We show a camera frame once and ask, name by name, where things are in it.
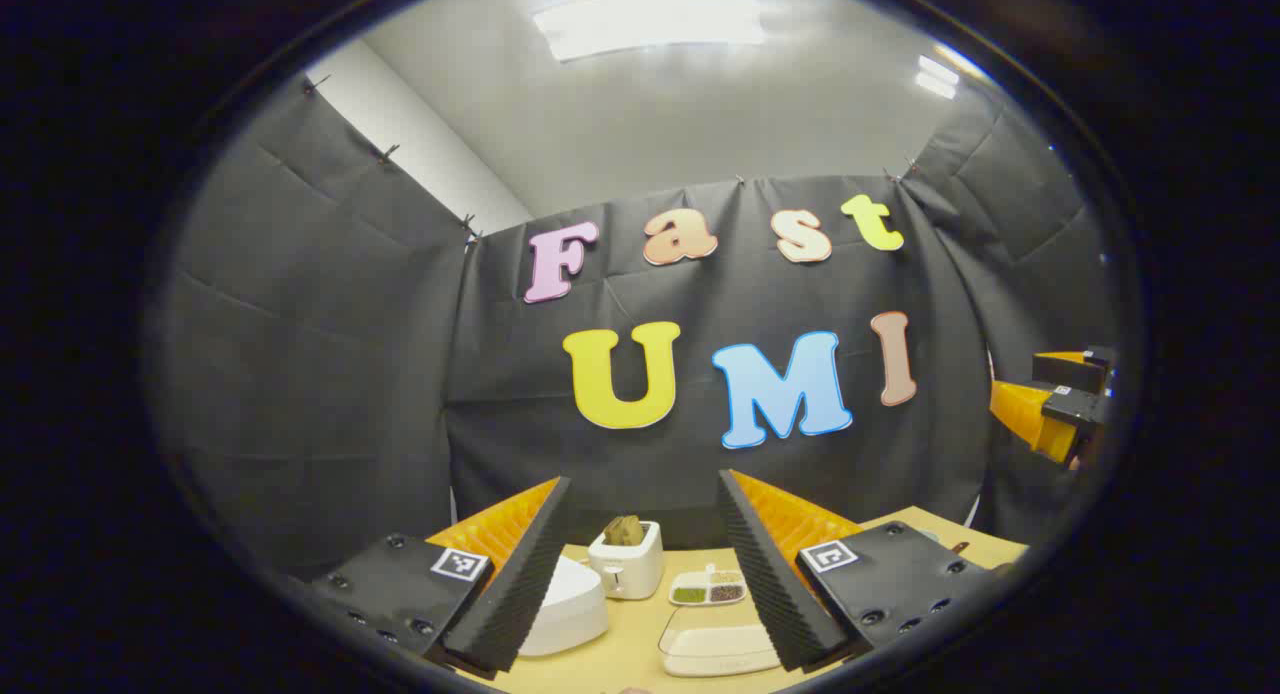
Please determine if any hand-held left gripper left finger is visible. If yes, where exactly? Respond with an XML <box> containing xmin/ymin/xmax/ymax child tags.
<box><xmin>305</xmin><ymin>476</ymin><xmax>573</xmax><ymax>675</ymax></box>

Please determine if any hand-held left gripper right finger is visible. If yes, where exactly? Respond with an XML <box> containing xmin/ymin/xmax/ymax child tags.
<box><xmin>715</xmin><ymin>469</ymin><xmax>1001</xmax><ymax>675</ymax></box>

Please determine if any white rice cooker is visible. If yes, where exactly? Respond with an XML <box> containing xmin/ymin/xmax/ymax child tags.
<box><xmin>520</xmin><ymin>554</ymin><xmax>610</xmax><ymax>658</ymax></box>

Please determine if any clear container of rice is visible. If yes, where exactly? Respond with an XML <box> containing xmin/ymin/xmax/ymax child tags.
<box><xmin>658</xmin><ymin>604</ymin><xmax>783</xmax><ymax>678</ymax></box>

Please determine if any divided white bean dish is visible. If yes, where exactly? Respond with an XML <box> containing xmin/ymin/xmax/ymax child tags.
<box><xmin>669</xmin><ymin>566</ymin><xmax>748</xmax><ymax>607</ymax></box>

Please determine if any white toaster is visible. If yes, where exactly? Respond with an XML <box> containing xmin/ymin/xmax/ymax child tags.
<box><xmin>588</xmin><ymin>520</ymin><xmax>664</xmax><ymax>601</ymax></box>

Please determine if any black backdrop cloth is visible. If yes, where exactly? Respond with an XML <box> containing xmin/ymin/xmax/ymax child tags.
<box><xmin>150</xmin><ymin>74</ymin><xmax>1121</xmax><ymax>580</ymax></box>

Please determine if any small ceiling light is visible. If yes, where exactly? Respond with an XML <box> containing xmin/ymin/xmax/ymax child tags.
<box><xmin>915</xmin><ymin>54</ymin><xmax>961</xmax><ymax>100</ymax></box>

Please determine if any large ceiling light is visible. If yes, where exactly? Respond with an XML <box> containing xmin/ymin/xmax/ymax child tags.
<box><xmin>533</xmin><ymin>0</ymin><xmax>766</xmax><ymax>63</ymax></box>

